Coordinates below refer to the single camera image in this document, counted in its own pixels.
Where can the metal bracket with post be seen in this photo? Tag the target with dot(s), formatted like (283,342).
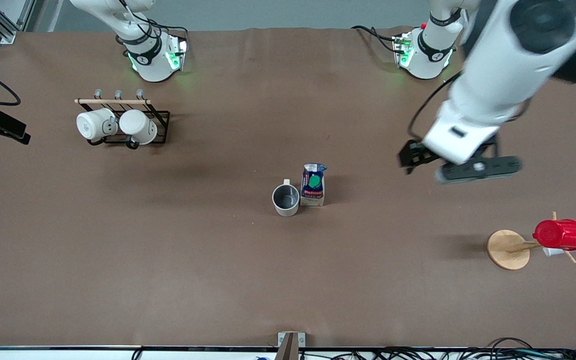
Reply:
(288,350)

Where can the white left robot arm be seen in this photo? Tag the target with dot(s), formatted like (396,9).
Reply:
(488,85)

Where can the plain white mug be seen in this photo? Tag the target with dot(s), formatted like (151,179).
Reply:
(138,125)

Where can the small white cup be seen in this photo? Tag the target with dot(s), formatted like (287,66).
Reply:
(552,252)

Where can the brown table covering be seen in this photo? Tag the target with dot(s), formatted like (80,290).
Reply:
(288,280)

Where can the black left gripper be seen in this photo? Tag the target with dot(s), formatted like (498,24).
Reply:
(416,153)

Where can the grey ceramic mug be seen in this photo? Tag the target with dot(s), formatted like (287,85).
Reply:
(286,210)

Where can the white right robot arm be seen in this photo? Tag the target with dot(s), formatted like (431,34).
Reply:
(150,65)

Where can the white mug with face print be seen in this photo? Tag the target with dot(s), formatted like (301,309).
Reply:
(90,125)

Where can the blue milk carton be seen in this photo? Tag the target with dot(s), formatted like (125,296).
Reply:
(313,192)

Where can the red plastic cup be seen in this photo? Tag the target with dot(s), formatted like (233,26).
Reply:
(560,235)

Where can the wooden mug tree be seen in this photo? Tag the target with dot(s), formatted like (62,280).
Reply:
(505,250)

